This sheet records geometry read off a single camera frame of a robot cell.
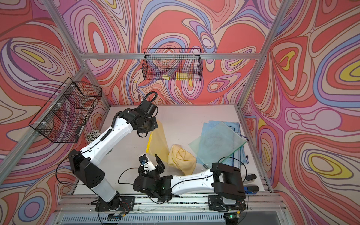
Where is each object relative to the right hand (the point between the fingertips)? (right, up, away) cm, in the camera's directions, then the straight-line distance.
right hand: (151, 162), depth 73 cm
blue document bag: (+37, +17, +35) cm, 54 cm away
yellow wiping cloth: (+17, -3, +12) cm, 21 cm away
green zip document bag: (+41, +5, +23) cm, 47 cm away
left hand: (+2, +18, +7) cm, 20 cm away
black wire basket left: (-47, +22, -2) cm, 52 cm away
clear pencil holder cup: (-35, +13, +6) cm, 38 cm away
